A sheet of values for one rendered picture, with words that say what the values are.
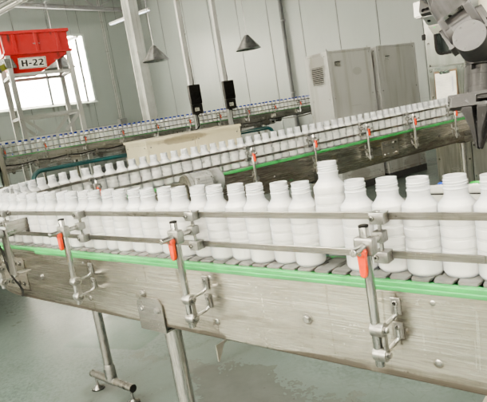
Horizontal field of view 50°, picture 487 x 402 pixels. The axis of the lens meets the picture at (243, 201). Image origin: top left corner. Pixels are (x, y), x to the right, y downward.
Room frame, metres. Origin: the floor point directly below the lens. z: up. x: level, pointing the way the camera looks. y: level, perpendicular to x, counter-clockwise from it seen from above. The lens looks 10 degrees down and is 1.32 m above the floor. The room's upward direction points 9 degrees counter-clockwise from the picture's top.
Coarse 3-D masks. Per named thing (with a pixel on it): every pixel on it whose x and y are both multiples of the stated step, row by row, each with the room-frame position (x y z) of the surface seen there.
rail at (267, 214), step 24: (144, 216) 1.28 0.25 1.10; (168, 216) 1.22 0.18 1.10; (216, 216) 1.11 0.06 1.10; (240, 216) 1.07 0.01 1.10; (264, 216) 1.03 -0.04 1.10; (288, 216) 0.99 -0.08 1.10; (312, 216) 0.95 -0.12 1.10; (336, 216) 0.92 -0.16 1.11; (360, 216) 0.89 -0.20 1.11; (408, 216) 0.83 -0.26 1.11; (432, 216) 0.81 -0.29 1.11; (456, 216) 0.78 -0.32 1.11; (480, 216) 0.76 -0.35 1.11; (120, 240) 1.35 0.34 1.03; (144, 240) 1.29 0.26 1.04
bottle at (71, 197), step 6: (66, 192) 1.55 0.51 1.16; (72, 192) 1.53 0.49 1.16; (66, 198) 1.52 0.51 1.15; (72, 198) 1.52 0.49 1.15; (66, 204) 1.52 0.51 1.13; (72, 204) 1.52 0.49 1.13; (66, 210) 1.51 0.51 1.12; (72, 210) 1.51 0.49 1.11; (66, 216) 1.52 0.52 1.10; (66, 222) 1.52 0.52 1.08; (72, 222) 1.51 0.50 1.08; (78, 222) 1.51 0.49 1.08; (72, 240) 1.52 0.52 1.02; (78, 246) 1.51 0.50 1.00
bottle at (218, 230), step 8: (216, 184) 1.17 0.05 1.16; (208, 192) 1.15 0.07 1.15; (216, 192) 1.14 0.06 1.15; (208, 200) 1.15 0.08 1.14; (216, 200) 1.14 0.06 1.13; (224, 200) 1.15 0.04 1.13; (208, 208) 1.13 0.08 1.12; (216, 208) 1.13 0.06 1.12; (224, 208) 1.13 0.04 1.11; (208, 224) 1.14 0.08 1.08; (216, 224) 1.13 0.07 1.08; (224, 224) 1.13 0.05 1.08; (208, 232) 1.15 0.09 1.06; (216, 232) 1.13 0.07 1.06; (224, 232) 1.13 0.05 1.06; (216, 240) 1.13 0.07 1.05; (224, 240) 1.13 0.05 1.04; (216, 248) 1.13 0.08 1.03; (224, 248) 1.13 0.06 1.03; (216, 256) 1.13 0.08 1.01; (224, 256) 1.13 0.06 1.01; (232, 256) 1.14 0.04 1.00
